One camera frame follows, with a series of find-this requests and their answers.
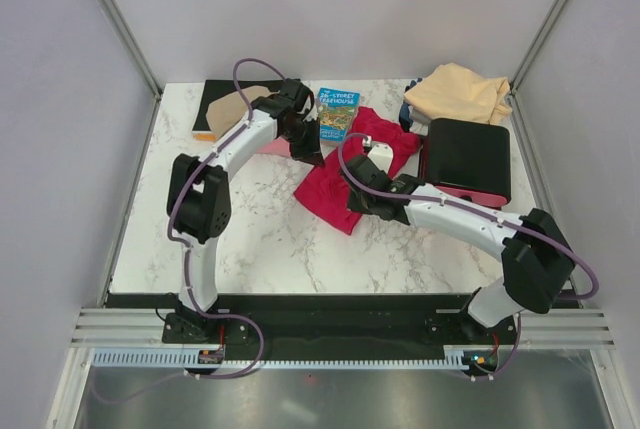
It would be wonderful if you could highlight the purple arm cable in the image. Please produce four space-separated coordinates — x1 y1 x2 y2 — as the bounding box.
337 132 599 383
92 57 287 404

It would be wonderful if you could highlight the black notebook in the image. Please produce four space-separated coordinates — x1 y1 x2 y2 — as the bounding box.
191 79 282 135

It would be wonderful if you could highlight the light pink t shirt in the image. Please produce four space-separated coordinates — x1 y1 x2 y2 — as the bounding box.
258 138 290 157

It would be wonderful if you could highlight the black pink drawer organizer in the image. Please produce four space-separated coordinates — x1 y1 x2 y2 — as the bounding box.
418 118 512 209

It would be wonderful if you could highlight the right aluminium frame post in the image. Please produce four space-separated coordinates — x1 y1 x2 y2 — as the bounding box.
511 0 601 92

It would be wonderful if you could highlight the cream yellow t shirt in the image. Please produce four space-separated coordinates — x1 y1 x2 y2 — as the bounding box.
404 63 512 125

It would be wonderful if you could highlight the magenta t shirt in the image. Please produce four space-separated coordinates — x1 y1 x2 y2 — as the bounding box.
292 106 422 236

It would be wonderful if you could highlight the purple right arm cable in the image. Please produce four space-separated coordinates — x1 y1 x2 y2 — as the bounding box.
337 132 599 383

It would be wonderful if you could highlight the left aluminium frame post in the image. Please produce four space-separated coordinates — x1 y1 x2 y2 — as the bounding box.
69 0 164 96

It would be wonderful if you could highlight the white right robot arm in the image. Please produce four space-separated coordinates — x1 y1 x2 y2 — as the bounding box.
342 155 576 343

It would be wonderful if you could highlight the beige t shirt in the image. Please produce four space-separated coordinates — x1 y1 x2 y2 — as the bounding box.
205 91 248 141

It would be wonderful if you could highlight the white slotted cable duct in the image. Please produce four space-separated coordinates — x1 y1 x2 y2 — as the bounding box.
91 348 480 371

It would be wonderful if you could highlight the aluminium frame post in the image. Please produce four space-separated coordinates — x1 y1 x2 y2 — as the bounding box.
69 0 164 96
511 0 601 92

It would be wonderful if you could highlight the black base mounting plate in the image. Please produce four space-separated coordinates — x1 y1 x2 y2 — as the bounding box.
162 294 516 360

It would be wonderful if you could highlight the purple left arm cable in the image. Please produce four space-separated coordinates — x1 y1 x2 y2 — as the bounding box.
92 57 287 404

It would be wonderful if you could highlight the blue illustrated paperback book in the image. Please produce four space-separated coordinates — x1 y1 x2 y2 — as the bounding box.
316 87 360 146

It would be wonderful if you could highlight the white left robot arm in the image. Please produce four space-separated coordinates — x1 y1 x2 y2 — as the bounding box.
167 79 324 342

